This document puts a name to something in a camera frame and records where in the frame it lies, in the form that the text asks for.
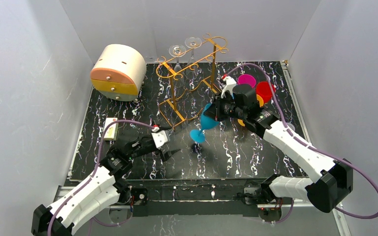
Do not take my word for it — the magenta wine glass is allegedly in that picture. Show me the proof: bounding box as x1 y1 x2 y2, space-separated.
237 74 256 88

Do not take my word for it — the blue wine glass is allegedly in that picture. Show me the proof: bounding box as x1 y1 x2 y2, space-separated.
189 103 219 143

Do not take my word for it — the yellow wine glass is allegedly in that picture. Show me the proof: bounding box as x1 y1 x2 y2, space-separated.
237 94 264 127

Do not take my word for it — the red wine glass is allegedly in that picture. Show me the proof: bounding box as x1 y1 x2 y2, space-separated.
255 82 276 104

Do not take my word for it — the clear wine glass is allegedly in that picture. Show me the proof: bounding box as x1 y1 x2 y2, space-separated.
168 45 186 88
185 37 202 79

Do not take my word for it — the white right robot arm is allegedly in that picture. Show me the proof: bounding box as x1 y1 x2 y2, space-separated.
203 84 353 213

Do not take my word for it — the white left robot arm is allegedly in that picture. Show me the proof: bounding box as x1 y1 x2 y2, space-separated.
31 125 177 236

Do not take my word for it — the small white card box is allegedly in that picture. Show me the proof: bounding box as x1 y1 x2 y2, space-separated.
104 118 118 141

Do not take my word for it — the small clear plastic cup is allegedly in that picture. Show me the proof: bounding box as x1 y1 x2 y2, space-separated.
286 122 296 132

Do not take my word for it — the round drawer storage box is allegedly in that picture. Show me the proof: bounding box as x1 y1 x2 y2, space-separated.
90 44 147 102

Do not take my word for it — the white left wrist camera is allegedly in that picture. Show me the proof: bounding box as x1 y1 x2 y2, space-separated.
151 125 170 149

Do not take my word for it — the gold wire glass rack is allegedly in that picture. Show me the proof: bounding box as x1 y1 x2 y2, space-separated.
156 33 228 129

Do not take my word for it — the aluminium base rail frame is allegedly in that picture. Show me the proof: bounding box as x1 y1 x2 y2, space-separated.
50 60 353 236

